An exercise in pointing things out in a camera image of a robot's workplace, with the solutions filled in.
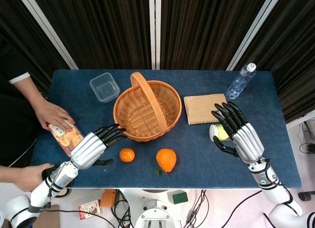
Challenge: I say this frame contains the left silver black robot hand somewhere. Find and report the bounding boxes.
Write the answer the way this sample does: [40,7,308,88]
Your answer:
[70,124,127,170]

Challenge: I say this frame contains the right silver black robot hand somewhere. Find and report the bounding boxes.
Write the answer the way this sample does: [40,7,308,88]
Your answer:
[211,101,265,163]

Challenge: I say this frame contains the person's right hand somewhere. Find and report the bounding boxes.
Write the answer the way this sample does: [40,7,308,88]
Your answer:
[21,163,55,192]

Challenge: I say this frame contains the person's left hand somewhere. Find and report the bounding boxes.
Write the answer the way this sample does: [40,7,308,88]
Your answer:
[34,101,76,132]

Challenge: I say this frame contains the printed snack box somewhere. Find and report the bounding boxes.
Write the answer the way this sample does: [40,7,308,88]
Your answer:
[48,119,84,157]

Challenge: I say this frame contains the small round orange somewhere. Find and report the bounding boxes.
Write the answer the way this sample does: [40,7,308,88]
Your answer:
[119,148,136,163]

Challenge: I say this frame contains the large pear-shaped orange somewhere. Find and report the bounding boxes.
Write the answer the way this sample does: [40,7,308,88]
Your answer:
[154,148,177,179]

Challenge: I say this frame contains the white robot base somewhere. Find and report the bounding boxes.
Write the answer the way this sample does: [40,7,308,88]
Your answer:
[122,188,189,228]

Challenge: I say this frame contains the person's right forearm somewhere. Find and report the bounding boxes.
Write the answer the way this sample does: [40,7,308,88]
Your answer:
[0,165,24,183]

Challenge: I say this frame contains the person's left forearm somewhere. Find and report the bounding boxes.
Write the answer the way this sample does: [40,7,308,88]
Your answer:
[13,76,47,111]

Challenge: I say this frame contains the yellow tennis ball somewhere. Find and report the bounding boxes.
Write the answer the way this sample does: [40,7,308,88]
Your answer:
[218,125,231,141]

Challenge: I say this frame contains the clear tennis ball tube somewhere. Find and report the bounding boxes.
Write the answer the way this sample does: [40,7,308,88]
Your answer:
[209,124,233,142]

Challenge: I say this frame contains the brown cardboard sheet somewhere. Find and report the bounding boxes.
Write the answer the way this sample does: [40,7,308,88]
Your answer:
[33,204,61,228]

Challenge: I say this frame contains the orange box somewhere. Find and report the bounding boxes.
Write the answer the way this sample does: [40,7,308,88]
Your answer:
[101,190,118,208]

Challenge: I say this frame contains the clear plastic food container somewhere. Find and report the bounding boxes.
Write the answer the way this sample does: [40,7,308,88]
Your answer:
[89,72,121,103]

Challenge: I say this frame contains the brown spiral notebook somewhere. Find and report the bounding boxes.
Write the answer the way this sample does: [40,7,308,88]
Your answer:
[183,93,228,126]

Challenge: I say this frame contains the small printed carton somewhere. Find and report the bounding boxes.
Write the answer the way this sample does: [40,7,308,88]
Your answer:
[78,199,102,218]

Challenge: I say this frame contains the clear plastic water bottle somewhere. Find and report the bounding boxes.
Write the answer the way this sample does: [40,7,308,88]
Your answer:
[225,63,257,100]

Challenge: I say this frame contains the black sleeve with white cuff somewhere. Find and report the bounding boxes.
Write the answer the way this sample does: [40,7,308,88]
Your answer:
[0,37,32,85]

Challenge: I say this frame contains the green block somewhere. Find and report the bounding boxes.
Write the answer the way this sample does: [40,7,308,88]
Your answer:
[172,192,189,205]

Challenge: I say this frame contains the dark pleated curtain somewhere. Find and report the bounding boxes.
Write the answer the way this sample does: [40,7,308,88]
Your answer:
[0,0,315,124]

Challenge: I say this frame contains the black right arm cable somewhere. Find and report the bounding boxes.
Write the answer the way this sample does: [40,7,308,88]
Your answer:
[227,190,263,228]

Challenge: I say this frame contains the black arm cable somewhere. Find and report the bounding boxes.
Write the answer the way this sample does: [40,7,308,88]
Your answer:
[46,208,117,228]
[227,190,263,228]

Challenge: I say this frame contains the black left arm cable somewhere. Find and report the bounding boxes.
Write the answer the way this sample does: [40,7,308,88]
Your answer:
[46,208,117,228]

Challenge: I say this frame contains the orange wicker basket with handle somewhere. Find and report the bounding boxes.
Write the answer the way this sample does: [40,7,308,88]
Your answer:
[113,71,183,142]

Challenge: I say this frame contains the white frame post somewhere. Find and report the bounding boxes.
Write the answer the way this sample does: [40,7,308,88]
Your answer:
[148,0,162,70]
[225,0,285,71]
[15,0,79,70]

